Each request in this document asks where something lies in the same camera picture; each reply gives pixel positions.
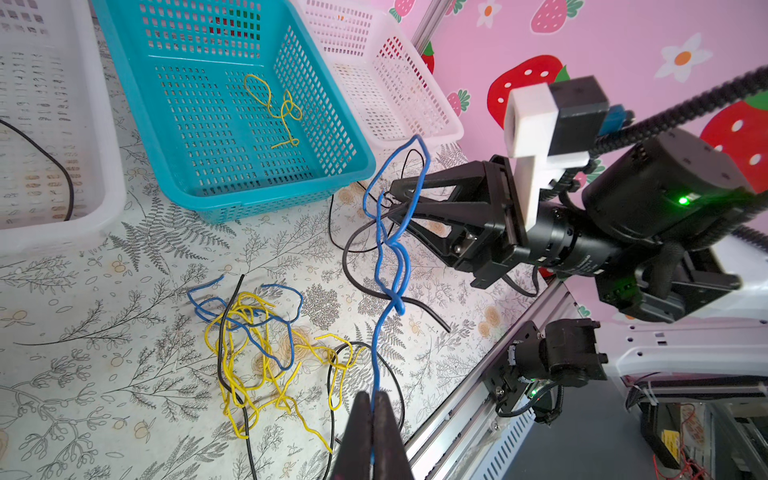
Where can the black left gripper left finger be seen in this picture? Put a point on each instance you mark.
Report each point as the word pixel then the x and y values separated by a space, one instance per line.
pixel 353 460

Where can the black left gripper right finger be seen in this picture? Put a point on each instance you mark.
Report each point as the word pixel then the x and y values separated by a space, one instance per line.
pixel 390 461

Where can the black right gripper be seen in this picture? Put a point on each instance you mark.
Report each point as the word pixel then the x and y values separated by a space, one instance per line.
pixel 479 227

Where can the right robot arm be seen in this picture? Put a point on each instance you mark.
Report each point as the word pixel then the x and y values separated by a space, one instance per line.
pixel 635 206

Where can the right white plastic basket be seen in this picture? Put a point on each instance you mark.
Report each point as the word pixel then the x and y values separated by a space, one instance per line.
pixel 391 93

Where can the white plastic basket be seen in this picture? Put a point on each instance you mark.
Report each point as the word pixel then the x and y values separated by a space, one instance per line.
pixel 62 184
pixel 391 93

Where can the teal plastic basket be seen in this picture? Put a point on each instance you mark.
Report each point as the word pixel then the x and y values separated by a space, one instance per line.
pixel 236 108

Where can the left white plastic basket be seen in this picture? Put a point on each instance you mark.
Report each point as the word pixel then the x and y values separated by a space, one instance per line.
pixel 62 184

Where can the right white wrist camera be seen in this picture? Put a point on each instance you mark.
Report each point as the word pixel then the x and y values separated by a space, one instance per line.
pixel 548 131

